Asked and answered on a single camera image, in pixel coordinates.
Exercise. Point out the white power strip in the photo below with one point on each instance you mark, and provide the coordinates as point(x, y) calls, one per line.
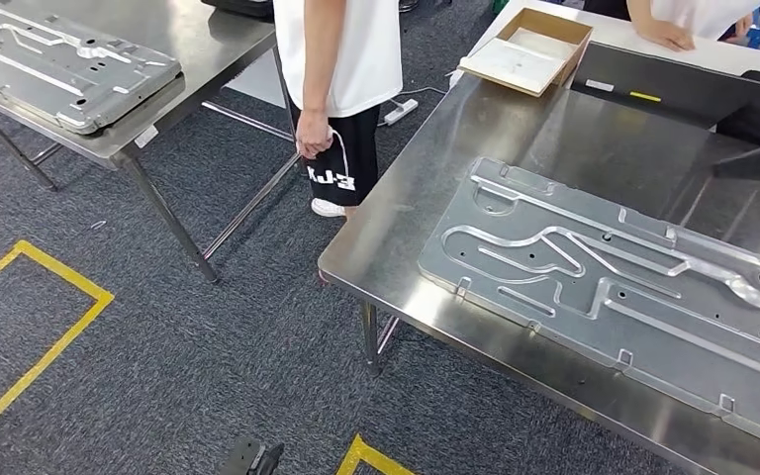
point(401, 111)

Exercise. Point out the person's hand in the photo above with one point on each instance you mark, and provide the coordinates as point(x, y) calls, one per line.
point(314, 134)
point(668, 36)

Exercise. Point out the stainless steel table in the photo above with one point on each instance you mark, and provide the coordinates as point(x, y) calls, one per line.
point(190, 39)
point(419, 197)

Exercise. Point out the white table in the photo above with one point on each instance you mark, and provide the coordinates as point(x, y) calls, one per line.
point(714, 57)

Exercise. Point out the white foam insert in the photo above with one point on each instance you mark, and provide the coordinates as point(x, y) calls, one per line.
point(518, 65)

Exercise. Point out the brown cardboard box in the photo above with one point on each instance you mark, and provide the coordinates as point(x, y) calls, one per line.
point(580, 49)

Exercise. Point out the stamped metal panel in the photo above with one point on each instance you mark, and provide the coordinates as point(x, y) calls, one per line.
point(616, 314)
point(59, 72)

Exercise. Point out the person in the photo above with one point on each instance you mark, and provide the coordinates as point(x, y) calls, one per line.
point(341, 52)
point(701, 10)

